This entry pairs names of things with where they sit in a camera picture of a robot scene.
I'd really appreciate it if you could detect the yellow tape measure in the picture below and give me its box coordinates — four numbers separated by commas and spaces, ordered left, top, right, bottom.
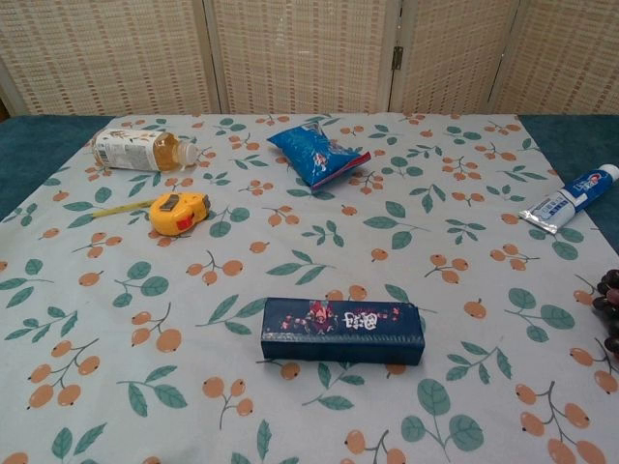
92, 191, 213, 237

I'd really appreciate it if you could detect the floral orange green tablecloth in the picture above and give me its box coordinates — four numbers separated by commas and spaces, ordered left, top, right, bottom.
0, 113, 619, 464

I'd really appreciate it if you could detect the blue snack bag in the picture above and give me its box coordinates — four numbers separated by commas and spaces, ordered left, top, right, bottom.
267, 121, 372, 190

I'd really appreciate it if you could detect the dark blue rectangular box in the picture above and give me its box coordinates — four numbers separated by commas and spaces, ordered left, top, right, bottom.
258, 296, 427, 364

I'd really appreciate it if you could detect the woven folding screen panel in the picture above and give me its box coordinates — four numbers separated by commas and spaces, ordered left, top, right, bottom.
202, 0, 405, 115
389, 0, 514, 115
487, 0, 619, 115
0, 0, 217, 117

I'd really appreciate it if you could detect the tea bottle with white label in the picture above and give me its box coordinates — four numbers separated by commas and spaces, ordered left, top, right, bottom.
92, 129, 200, 174

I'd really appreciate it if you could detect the blue white toothpaste tube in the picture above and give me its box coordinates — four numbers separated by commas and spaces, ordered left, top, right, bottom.
518, 163, 619, 236

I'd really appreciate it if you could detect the dark purple grape bunch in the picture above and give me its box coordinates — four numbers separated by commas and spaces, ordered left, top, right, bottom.
592, 269, 619, 362

